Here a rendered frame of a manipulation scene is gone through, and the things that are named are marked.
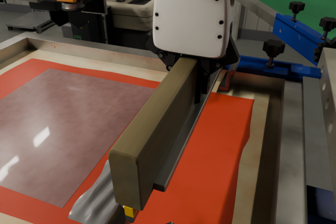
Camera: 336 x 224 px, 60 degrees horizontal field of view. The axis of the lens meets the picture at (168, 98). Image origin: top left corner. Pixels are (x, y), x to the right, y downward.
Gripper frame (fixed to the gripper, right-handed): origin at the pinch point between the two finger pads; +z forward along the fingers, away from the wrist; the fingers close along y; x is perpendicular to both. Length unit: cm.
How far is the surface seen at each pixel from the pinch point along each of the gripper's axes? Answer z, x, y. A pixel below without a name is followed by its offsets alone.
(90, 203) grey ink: 12.9, 15.5, 9.0
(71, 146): 13.4, 6.3, 18.9
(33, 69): 14, -15, 46
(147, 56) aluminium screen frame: 10.1, -25.2, 18.2
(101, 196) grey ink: 12.8, 14.0, 8.2
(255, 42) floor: 111, -297, 5
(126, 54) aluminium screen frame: 10.5, -25.1, 24.2
